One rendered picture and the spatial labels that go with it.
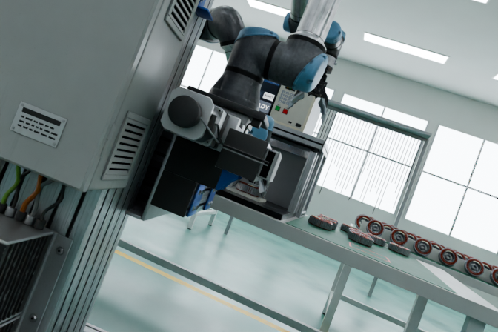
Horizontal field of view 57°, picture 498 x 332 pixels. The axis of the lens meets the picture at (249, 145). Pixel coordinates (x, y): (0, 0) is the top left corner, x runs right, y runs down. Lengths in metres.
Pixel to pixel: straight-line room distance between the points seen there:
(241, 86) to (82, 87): 0.57
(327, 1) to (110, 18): 0.72
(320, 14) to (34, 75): 0.79
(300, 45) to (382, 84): 7.34
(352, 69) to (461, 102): 1.93
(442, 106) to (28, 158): 8.11
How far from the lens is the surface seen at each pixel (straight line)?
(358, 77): 8.61
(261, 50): 1.29
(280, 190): 2.18
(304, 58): 1.26
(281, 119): 2.09
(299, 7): 1.67
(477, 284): 3.13
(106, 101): 0.78
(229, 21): 1.58
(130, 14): 0.80
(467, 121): 8.66
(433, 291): 1.69
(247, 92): 1.27
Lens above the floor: 0.90
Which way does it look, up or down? 2 degrees up
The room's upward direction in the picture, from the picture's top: 21 degrees clockwise
